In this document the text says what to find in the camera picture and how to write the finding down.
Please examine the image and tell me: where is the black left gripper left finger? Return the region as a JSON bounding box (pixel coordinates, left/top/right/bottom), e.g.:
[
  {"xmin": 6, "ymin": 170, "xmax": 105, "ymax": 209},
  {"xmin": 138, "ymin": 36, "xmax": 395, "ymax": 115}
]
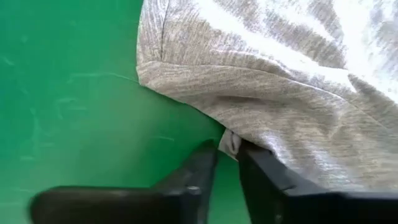
[{"xmin": 29, "ymin": 139, "xmax": 218, "ymax": 224}]

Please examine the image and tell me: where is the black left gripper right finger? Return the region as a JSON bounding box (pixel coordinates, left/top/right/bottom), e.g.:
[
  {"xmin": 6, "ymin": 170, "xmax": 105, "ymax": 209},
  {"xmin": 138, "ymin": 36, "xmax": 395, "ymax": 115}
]
[{"xmin": 238, "ymin": 139, "xmax": 398, "ymax": 224}]

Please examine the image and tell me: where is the grey heathered t-shirt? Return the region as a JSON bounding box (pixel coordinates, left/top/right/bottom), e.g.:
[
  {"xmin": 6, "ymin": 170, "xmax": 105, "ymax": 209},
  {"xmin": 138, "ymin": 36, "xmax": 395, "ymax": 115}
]
[{"xmin": 136, "ymin": 0, "xmax": 398, "ymax": 192}]

